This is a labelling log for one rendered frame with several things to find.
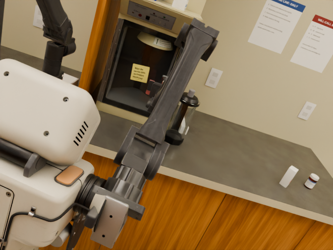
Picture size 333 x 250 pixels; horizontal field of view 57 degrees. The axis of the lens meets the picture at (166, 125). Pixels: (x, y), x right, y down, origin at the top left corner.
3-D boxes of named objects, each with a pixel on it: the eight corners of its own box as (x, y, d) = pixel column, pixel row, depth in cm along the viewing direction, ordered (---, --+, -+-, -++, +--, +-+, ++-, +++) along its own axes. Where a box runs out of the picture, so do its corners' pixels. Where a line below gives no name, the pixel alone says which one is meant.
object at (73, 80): (49, 74, 165) (50, 67, 164) (77, 85, 165) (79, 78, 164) (37, 81, 154) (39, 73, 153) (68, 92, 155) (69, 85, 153)
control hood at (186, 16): (119, 11, 129) (126, -14, 124) (192, 38, 133) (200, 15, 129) (114, 15, 119) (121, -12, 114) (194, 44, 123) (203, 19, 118)
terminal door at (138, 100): (98, 100, 147) (120, 17, 129) (158, 120, 151) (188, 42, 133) (97, 101, 146) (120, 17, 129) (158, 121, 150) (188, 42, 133)
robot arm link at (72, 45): (44, 18, 99) (68, 29, 98) (62, 16, 109) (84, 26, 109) (37, 53, 104) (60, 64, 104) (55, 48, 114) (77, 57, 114)
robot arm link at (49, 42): (43, 38, 100) (59, 45, 100) (55, 36, 106) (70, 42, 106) (40, 58, 103) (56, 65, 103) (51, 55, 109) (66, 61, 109)
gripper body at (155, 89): (153, 82, 132) (151, 88, 126) (175, 89, 134) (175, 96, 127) (148, 95, 135) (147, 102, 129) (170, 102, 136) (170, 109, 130)
